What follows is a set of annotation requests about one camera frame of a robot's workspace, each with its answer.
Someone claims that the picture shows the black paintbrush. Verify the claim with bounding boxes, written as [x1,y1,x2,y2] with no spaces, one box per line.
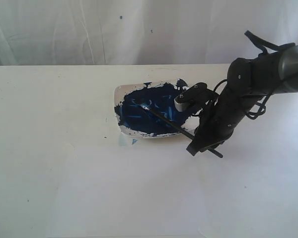
[139,104,224,158]

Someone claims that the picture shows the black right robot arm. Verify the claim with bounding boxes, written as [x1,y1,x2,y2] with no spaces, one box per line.
[187,45,298,156]

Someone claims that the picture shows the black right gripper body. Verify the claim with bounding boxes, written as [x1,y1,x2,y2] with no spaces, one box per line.
[193,87,251,145]

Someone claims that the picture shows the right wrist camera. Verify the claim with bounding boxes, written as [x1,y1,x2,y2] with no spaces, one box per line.
[174,82,213,112]

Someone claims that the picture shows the white plate with blue paint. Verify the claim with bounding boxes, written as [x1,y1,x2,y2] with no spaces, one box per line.
[114,78,200,138]

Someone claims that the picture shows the white paper sheet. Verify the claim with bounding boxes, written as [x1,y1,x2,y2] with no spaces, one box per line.
[46,136,205,238]

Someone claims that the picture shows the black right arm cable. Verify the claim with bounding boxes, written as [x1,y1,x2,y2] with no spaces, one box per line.
[244,30,296,121]

